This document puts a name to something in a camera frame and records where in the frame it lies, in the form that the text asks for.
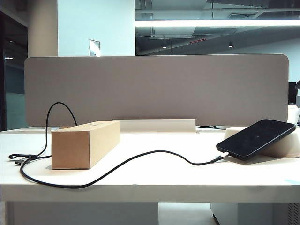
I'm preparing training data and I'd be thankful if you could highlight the black USB charging cable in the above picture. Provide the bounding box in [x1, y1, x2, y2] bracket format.
[8, 102, 229, 189]

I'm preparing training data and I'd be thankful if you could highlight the black smartphone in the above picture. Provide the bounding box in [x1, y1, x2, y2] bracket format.
[216, 119, 296, 161]

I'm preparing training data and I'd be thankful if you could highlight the grey-brown fabric desk divider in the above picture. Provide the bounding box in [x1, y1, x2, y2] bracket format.
[23, 53, 289, 127]

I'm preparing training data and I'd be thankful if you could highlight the brown cardboard box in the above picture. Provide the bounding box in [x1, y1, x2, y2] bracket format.
[51, 120, 120, 170]

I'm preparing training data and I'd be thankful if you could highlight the white desk support panel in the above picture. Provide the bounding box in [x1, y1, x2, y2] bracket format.
[4, 202, 159, 225]

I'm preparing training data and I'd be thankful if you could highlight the beige pulp paper tray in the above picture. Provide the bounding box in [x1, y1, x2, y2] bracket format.
[224, 125, 300, 158]

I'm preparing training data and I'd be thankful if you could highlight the white rounded appliance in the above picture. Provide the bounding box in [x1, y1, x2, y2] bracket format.
[287, 104, 300, 125]

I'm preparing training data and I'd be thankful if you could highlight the black monitor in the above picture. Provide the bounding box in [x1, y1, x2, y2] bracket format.
[288, 79, 300, 104]

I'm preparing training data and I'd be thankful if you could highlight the white under-desk cabinet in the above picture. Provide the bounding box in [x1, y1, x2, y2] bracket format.
[210, 202, 300, 225]

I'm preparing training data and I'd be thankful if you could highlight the beige cable slot flap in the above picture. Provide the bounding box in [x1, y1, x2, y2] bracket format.
[112, 118, 196, 132]

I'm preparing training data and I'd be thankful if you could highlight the framed wall poster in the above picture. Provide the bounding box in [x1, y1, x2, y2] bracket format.
[89, 39, 101, 57]

